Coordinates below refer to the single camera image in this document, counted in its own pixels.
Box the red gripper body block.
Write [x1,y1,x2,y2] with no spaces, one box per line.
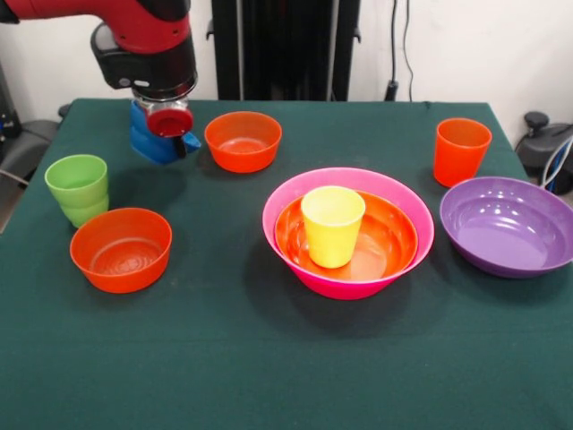
[147,100,195,138]

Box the blue plastic bowl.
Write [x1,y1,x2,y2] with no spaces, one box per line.
[129,99,202,167]

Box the yellow plastic cup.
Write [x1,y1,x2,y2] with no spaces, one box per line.
[300,185,367,270]

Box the large pink plastic bowl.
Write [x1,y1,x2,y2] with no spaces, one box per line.
[261,167,436,301]

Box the large orange plastic bowl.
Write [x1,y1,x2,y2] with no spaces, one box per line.
[273,190,419,283]

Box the small orange plastic bowl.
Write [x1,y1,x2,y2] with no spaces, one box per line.
[204,111,284,174]
[69,207,174,295]

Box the green plastic cup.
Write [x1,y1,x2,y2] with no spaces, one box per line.
[44,154,110,228]

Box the black chair base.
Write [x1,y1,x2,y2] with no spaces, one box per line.
[0,118,59,180]
[514,110,573,189]

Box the black column stand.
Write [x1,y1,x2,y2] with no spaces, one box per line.
[210,0,363,102]

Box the dark green table cloth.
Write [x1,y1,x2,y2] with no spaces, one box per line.
[0,98,573,430]

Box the orange plastic cup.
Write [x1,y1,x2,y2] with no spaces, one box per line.
[432,117,493,189]

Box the purple plastic bowl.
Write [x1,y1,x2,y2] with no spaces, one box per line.
[439,176,573,280]

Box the black hanging wall cable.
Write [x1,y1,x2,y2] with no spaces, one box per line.
[386,0,415,103]

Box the tangle of floor cables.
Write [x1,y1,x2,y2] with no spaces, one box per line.
[542,136,573,194]

